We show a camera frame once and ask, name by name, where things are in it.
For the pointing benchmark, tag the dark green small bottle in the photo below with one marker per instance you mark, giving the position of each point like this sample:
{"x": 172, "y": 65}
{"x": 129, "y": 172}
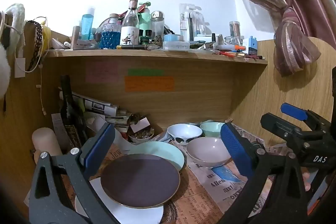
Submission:
{"x": 145, "y": 37}

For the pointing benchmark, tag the newspaper sheet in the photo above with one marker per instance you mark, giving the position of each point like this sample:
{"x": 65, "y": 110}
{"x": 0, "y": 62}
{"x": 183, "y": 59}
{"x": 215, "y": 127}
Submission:
{"x": 223, "y": 187}

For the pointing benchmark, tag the folded newspaper stack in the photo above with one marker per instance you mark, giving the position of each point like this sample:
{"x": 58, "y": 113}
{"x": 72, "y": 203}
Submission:
{"x": 97, "y": 106}

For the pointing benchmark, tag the lilac bowl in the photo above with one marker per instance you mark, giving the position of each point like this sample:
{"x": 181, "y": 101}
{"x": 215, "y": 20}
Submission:
{"x": 207, "y": 150}

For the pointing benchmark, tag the blue liquid plastic bottle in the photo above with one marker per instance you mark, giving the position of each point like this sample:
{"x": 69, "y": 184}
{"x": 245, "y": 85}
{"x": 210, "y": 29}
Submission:
{"x": 86, "y": 27}

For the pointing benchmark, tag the small bowl of coins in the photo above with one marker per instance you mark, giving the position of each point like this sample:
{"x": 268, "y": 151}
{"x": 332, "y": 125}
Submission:
{"x": 141, "y": 136}

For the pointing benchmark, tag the white plate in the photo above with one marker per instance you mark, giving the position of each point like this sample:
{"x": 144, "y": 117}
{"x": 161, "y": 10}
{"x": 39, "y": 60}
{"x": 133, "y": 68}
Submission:
{"x": 147, "y": 214}

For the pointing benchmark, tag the tall glass jar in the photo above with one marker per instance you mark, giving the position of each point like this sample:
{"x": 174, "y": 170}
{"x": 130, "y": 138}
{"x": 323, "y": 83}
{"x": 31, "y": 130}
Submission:
{"x": 235, "y": 32}

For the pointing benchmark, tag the orange marker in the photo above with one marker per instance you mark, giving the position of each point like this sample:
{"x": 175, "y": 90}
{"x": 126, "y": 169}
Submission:
{"x": 240, "y": 48}

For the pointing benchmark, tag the dark wine bottle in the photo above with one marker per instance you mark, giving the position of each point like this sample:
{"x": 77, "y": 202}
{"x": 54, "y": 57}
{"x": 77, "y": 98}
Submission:
{"x": 69, "y": 108}

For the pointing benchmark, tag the clear plastic box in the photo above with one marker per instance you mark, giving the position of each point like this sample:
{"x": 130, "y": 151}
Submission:
{"x": 176, "y": 46}

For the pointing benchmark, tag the white card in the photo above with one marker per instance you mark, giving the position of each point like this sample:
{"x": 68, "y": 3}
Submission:
{"x": 140, "y": 124}

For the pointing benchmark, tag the blue white plastic dispenser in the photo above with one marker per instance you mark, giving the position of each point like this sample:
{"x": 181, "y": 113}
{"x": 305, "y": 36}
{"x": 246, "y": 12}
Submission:
{"x": 250, "y": 45}

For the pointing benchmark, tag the clear bottle white label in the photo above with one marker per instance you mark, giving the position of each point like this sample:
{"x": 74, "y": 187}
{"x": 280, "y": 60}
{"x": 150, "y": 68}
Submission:
{"x": 130, "y": 35}

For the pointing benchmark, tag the wooden peg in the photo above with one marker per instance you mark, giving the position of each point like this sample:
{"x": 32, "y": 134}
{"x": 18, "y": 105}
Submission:
{"x": 75, "y": 37}

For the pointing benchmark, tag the white bowl with black spots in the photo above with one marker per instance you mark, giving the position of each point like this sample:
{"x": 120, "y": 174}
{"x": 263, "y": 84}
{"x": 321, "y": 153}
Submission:
{"x": 183, "y": 132}

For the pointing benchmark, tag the white plush item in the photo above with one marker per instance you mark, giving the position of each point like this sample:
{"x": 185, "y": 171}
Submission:
{"x": 4, "y": 66}

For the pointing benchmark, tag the pink striped curtain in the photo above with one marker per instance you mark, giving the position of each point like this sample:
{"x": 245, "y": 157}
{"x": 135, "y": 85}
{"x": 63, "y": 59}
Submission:
{"x": 288, "y": 29}

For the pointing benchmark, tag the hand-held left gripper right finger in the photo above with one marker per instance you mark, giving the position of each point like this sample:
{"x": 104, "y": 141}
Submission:
{"x": 235, "y": 150}

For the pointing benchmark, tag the white paper sheet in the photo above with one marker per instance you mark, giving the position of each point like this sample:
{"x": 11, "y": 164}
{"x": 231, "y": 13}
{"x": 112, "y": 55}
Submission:
{"x": 123, "y": 144}

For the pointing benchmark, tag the person's right hand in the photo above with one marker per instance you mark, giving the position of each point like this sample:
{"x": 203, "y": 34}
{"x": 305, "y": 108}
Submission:
{"x": 306, "y": 180}

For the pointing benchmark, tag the orange sticky note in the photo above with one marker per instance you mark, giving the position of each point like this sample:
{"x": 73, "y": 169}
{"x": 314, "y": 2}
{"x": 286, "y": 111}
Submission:
{"x": 149, "y": 84}

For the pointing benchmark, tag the mint green bowl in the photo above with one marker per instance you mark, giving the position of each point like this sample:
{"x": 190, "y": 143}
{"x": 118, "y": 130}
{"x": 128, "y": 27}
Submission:
{"x": 211, "y": 129}

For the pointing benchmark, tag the white paper tag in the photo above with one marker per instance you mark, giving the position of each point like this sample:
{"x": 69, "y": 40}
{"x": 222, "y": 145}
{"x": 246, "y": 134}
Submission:
{"x": 20, "y": 67}

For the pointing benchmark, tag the green sticky note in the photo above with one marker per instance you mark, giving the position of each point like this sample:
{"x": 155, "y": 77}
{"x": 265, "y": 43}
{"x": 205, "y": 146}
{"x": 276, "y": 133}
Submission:
{"x": 145, "y": 72}

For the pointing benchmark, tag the faceted glass bottle blue liquid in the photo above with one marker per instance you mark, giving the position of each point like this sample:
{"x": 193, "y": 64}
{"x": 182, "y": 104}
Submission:
{"x": 110, "y": 40}

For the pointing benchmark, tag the yellow roll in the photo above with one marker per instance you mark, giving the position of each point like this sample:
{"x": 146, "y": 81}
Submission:
{"x": 47, "y": 37}

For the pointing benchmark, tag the clear jar silver lid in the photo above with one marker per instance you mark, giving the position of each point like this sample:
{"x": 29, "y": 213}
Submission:
{"x": 157, "y": 27}

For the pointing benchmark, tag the clear toothbrush package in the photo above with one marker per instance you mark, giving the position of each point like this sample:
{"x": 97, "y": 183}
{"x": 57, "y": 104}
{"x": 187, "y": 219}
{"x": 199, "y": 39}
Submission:
{"x": 185, "y": 24}

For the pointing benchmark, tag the beige candle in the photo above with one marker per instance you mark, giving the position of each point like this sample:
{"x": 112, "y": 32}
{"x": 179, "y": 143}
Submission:
{"x": 46, "y": 142}

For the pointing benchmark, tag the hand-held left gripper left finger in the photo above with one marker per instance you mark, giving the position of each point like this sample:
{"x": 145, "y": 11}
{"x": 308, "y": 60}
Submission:
{"x": 101, "y": 145}

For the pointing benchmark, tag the green pump bottle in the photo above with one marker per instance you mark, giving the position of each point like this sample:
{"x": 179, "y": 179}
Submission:
{"x": 145, "y": 22}

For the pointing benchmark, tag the mint green plate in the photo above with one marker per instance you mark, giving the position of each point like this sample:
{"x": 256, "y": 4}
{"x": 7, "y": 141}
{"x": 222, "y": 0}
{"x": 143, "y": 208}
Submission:
{"x": 168, "y": 151}

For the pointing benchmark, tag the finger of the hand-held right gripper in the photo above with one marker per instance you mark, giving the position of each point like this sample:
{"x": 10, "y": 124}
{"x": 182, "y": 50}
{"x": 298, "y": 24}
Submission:
{"x": 294, "y": 111}
{"x": 278, "y": 127}

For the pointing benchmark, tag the light blue round case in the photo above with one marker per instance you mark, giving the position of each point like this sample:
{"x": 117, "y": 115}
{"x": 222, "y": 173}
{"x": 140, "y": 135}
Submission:
{"x": 173, "y": 38}

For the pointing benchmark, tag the dark purple plate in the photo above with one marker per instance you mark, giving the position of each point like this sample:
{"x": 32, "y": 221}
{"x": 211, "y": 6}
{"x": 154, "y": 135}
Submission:
{"x": 139, "y": 179}

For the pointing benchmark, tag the pink sticky note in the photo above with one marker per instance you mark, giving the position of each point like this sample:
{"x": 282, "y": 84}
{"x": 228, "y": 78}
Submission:
{"x": 101, "y": 72}

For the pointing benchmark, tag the black gold tube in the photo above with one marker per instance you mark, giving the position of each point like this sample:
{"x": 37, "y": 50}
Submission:
{"x": 132, "y": 47}

